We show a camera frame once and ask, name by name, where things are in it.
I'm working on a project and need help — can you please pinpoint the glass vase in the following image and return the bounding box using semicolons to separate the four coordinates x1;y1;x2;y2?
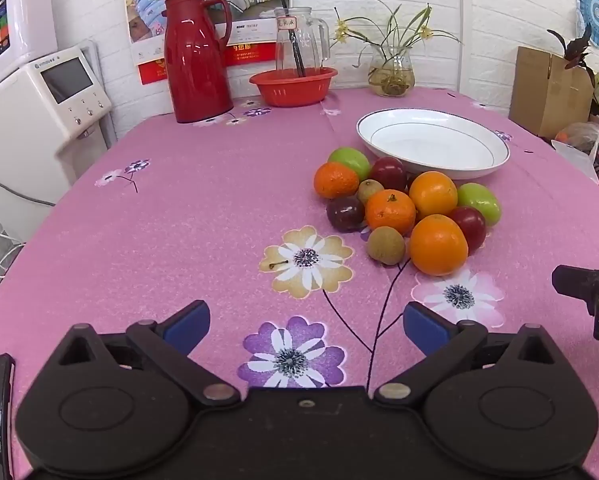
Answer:
367;45;414;98

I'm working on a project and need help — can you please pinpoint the large orange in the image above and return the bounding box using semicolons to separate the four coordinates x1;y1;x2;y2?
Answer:
409;214;469;277
409;171;459;221

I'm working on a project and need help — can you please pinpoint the dark purple plant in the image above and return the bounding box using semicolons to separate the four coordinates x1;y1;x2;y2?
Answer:
547;25;597;88

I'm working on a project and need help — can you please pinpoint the yellow flowering plant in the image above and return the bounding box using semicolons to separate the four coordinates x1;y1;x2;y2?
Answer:
333;0;463;68

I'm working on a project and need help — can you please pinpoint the glass pitcher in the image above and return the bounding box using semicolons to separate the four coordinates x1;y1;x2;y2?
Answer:
274;6;331;78

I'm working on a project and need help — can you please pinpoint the white pouch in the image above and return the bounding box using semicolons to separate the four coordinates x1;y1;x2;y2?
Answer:
551;139;599;181

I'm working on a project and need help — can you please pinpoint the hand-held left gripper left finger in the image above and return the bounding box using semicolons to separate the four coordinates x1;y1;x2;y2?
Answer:
42;300;241;407

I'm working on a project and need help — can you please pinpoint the pink floral tablecloth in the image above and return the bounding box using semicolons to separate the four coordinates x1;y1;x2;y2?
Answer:
0;87;599;480

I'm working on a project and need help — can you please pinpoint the clear plastic bag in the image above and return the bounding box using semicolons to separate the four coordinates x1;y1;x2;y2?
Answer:
552;115;599;161

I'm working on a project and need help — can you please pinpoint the red thermos jug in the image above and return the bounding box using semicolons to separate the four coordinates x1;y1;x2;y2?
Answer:
164;0;235;124

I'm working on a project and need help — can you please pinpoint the white wall appliance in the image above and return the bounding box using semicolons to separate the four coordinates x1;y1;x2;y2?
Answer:
0;0;59;93

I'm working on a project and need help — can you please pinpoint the white machine with screen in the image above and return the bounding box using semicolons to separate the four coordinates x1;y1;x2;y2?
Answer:
0;45;113;241

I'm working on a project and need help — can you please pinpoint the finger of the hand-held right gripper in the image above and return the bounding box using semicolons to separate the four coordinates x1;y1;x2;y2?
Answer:
552;265;599;342

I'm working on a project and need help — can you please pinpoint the dark purple plum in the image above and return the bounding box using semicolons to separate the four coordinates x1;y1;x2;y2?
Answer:
326;195;366;234

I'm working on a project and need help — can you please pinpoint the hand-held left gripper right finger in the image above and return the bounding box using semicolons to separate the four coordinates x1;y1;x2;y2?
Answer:
373;301;555;407

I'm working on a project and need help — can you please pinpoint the brown kiwi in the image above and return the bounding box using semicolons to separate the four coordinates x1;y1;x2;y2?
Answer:
357;179;386;206
367;226;407;266

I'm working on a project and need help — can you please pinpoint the small tangerine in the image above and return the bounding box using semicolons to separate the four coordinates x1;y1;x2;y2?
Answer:
313;161;361;199
365;189;417;236

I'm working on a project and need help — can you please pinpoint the dark red plum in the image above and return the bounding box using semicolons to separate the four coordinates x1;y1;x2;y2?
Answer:
370;156;408;191

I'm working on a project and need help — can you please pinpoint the cardboard box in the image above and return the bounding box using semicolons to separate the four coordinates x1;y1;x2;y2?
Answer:
509;46;596;139

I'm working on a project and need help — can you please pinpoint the black stirring stick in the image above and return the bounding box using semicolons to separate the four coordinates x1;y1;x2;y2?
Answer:
282;2;306;77

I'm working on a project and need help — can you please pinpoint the red plastic basin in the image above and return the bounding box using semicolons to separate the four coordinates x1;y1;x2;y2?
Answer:
249;66;339;108

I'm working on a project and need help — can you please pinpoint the green jujube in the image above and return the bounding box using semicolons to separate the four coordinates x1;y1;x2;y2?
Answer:
327;147;371;181
457;182;503;227

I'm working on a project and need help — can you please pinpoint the white porcelain plate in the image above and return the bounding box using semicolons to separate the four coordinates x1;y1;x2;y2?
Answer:
356;108;511;181

